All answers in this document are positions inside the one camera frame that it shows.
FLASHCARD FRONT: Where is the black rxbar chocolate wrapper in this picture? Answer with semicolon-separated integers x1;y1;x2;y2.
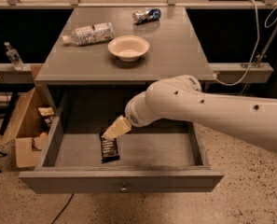
99;133;120;163

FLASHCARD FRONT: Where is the lying clear plastic bottle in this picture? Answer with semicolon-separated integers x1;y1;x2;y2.
62;22;113;46

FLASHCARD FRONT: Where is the grey open top drawer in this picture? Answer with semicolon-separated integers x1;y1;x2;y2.
20;93;224;193

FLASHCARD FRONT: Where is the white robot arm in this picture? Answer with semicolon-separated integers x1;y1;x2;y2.
104;75;277;154

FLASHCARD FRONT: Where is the snack packet in box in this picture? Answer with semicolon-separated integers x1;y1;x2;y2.
38;106;55;127

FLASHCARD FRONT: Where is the grey cabinet with counter top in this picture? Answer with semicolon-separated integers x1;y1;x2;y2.
36;7;214;117

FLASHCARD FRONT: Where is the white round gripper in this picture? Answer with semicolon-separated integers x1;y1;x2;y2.
102;91;161;141

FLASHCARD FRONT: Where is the black floor cable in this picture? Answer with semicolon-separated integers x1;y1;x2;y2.
50;193;75;224

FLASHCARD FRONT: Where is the white bowl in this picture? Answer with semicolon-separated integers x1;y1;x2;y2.
108;35;149;62

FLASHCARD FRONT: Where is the small metal drawer knob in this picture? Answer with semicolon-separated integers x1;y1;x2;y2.
120;184;129;193

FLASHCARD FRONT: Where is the standing small water bottle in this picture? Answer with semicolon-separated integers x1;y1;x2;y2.
4;42;24;71

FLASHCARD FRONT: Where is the open cardboard box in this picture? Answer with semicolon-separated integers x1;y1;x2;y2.
0;63;57;169

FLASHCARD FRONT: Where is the crushed silver blue can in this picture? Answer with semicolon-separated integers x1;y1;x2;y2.
132;7;161;24

